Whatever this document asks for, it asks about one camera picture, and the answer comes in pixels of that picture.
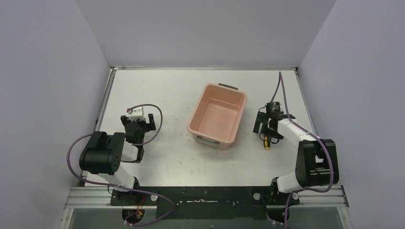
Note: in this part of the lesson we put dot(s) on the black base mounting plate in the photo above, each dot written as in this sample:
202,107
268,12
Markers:
257,202

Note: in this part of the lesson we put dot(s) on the yellow black screwdriver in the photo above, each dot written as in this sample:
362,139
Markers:
266,142

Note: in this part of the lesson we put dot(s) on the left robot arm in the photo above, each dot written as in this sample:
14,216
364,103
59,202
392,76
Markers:
104,153

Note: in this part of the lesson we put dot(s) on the pink plastic bin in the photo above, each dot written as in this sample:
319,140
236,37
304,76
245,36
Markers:
217,115

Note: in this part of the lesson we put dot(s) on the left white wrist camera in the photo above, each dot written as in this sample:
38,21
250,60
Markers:
136,113

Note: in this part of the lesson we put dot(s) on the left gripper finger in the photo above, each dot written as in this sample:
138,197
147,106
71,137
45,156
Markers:
124,119
151,125

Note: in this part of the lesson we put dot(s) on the aluminium front rail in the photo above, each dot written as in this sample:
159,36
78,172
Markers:
97,197

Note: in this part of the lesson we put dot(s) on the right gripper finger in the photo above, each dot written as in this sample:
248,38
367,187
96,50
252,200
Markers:
272,130
261,120

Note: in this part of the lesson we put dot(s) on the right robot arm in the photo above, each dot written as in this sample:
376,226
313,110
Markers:
316,162

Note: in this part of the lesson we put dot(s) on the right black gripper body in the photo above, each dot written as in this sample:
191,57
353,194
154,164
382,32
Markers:
265,125

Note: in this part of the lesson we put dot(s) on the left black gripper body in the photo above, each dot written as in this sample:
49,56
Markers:
139,123

